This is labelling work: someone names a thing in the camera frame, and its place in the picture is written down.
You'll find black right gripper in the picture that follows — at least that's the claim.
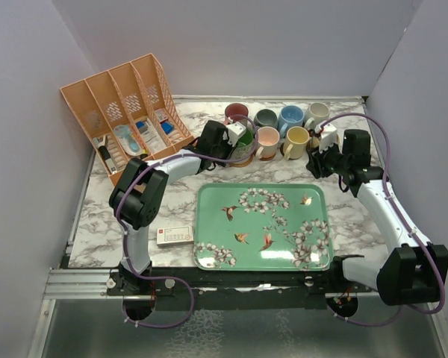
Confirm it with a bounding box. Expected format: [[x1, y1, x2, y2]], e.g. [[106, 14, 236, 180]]
[[307, 136, 351, 178]]

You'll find green floral mug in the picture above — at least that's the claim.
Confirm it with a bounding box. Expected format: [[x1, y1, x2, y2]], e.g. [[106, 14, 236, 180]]
[[229, 128, 255, 160]]

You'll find woven coaster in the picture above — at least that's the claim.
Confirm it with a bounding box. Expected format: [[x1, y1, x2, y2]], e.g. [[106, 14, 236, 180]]
[[229, 156, 254, 168]]

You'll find red ceramic mug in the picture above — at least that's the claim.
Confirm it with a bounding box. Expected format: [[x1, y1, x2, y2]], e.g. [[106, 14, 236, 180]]
[[224, 103, 249, 125]]

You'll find pink ceramic mug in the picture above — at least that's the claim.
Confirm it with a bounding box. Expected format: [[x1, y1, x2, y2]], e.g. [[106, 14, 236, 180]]
[[255, 127, 280, 160]]

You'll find grey ceramic mug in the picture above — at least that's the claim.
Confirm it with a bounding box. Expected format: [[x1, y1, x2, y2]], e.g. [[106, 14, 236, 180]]
[[253, 109, 279, 130]]

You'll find yellow ceramic mug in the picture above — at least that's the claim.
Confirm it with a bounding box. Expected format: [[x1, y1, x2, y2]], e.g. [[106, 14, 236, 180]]
[[283, 127, 310, 160]]

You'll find cream ceramic mug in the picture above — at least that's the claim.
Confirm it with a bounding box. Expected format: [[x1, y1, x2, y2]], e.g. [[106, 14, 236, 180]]
[[304, 102, 330, 131]]

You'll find blue ceramic mug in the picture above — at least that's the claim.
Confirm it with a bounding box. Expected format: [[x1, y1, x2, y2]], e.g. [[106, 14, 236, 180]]
[[278, 105, 305, 139]]

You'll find green floral tray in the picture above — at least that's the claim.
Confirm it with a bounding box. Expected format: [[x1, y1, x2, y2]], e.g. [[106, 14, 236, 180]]
[[193, 183, 334, 271]]

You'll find tan ceramic mug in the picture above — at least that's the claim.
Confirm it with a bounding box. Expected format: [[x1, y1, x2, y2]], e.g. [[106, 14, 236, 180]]
[[309, 136, 320, 150]]

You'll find light wooden coaster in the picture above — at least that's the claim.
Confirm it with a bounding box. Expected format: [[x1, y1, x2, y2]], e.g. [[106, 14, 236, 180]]
[[259, 154, 276, 161]]

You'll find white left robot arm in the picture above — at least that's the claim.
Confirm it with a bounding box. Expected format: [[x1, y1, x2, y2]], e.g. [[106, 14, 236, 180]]
[[109, 121, 246, 295]]

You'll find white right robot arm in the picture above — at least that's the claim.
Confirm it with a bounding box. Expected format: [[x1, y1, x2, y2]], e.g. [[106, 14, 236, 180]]
[[307, 124, 448, 306]]

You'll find white red small box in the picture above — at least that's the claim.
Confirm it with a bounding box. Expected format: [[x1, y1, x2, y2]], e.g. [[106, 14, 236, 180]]
[[155, 109, 169, 123]]

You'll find white printed paper pack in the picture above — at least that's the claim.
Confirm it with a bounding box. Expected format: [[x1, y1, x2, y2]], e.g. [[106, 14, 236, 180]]
[[136, 116, 158, 145]]

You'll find orange plastic file organizer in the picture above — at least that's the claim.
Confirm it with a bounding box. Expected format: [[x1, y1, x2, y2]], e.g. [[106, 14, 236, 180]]
[[60, 54, 194, 183]]

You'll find light blue packaged tool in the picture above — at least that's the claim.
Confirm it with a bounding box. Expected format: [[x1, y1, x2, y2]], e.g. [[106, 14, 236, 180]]
[[113, 125, 147, 157]]

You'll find white small card box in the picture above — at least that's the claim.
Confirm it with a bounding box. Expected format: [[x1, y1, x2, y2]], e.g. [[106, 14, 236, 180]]
[[156, 225, 194, 247]]

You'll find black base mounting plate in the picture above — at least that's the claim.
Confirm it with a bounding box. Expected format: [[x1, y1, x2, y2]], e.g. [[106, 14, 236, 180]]
[[59, 253, 374, 325]]

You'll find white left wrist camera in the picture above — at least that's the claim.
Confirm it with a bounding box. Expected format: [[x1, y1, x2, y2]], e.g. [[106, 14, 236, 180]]
[[225, 122, 247, 147]]

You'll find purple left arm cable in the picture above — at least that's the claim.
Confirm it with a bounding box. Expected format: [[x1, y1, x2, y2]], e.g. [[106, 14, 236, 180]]
[[115, 114, 258, 329]]

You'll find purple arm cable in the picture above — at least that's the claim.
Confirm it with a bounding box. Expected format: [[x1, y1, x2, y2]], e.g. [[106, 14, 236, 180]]
[[115, 114, 258, 329], [313, 113, 447, 327]]

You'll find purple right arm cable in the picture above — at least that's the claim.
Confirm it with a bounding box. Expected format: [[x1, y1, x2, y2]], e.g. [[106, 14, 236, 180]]
[[313, 113, 447, 327]]

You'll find black handled utility tool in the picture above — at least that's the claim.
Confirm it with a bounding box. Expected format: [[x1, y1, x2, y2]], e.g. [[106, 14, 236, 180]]
[[93, 136, 118, 174]]

